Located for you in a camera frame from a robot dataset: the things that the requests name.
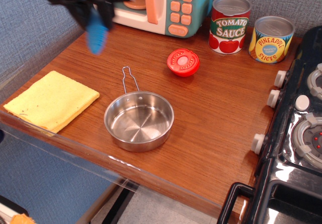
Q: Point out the white stove knob bottom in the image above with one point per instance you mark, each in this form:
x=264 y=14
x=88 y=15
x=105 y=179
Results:
x=257 y=143

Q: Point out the red toy tomato half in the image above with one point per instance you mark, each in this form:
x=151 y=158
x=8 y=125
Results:
x=183 y=62

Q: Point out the folded yellow cloth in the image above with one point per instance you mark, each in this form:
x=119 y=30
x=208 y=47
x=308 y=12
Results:
x=52 y=102

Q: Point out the white stove knob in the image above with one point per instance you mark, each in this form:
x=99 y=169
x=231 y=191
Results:
x=279 y=79
x=273 y=98
x=257 y=143

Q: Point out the stainless steel pot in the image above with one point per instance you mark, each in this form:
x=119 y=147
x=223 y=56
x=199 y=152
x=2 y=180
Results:
x=138 y=121

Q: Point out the blue handled metal fork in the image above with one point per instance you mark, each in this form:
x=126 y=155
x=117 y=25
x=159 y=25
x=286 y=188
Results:
x=96 y=33

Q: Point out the white stove knob middle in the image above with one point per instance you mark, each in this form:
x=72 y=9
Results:
x=273 y=98

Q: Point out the tomato sauce can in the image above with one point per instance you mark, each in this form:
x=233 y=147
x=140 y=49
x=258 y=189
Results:
x=229 y=21

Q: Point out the teal toy microwave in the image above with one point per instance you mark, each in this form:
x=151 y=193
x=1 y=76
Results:
x=176 y=18

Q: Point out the black toy stove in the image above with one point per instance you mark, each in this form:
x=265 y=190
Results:
x=287 y=185

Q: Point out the white stove knob top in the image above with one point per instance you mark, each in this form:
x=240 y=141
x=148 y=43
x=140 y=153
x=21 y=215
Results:
x=279 y=79

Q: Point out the pineapple slices can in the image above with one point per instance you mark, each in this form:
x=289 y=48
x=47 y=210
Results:
x=271 y=39

